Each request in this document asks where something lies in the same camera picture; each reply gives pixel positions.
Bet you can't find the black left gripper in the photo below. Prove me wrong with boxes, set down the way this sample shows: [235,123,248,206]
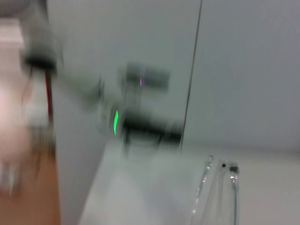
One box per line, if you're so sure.
[121,112,183,150]

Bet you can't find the clear plastic glasses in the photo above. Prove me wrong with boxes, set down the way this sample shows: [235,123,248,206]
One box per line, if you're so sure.
[189,154,242,225]

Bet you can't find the red cable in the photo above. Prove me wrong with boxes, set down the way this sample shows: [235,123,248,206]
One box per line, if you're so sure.
[45,69,54,124]

